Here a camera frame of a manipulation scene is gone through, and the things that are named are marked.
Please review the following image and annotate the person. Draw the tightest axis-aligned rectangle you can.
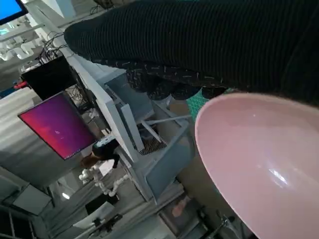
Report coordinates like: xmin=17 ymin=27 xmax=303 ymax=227
xmin=79 ymin=138 xmax=120 ymax=170

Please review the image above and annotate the black screen monitor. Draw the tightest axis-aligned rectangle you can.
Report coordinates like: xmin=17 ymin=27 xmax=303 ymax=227
xmin=21 ymin=55 xmax=77 ymax=102

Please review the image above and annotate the blue screen monitor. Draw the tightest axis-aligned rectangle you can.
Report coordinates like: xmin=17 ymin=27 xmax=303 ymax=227
xmin=0 ymin=0 xmax=27 ymax=25

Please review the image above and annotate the green cutting mat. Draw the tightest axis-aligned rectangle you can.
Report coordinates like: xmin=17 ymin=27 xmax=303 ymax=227
xmin=186 ymin=88 xmax=232 ymax=120

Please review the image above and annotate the pink bowl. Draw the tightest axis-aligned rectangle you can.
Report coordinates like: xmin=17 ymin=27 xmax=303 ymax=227
xmin=194 ymin=93 xmax=319 ymax=239

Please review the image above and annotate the grey office chair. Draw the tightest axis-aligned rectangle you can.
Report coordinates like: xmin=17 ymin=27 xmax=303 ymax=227
xmin=104 ymin=73 xmax=197 ymax=206

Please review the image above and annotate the purple screen monitor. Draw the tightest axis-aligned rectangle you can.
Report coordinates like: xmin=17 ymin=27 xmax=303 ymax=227
xmin=17 ymin=91 xmax=98 ymax=160

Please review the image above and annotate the white desk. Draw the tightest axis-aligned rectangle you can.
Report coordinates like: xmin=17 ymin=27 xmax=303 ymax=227
xmin=24 ymin=0 xmax=140 ymax=170

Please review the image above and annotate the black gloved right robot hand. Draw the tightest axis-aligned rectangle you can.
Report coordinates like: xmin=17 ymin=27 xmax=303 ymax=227
xmin=63 ymin=0 xmax=319 ymax=110

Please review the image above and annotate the white segmented flexible stand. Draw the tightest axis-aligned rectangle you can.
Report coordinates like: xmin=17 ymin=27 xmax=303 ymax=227
xmin=79 ymin=166 xmax=130 ymax=198

